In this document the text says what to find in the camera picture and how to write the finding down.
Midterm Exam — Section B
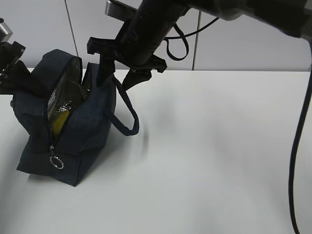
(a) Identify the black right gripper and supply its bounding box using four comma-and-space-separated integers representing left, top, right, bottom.
87, 37, 167, 91

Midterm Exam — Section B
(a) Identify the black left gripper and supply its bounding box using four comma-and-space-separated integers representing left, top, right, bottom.
0, 41, 49, 98

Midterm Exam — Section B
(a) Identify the yellow wrinkled fruit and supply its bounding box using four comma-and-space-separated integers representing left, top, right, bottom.
52, 111, 70, 137

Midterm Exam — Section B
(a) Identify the dark navy lunch bag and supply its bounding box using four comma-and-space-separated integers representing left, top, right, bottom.
11, 49, 139, 186

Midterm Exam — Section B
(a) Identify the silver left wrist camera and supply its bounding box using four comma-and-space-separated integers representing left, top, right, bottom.
0, 18, 13, 43

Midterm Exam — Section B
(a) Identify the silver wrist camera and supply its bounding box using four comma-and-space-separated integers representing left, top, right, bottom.
105, 0, 137, 21
0, 18, 13, 43

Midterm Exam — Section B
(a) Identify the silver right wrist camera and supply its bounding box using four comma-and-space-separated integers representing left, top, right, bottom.
105, 0, 137, 21

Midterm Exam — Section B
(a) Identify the metal zipper pull ring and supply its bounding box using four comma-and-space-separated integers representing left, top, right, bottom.
48, 145, 64, 170

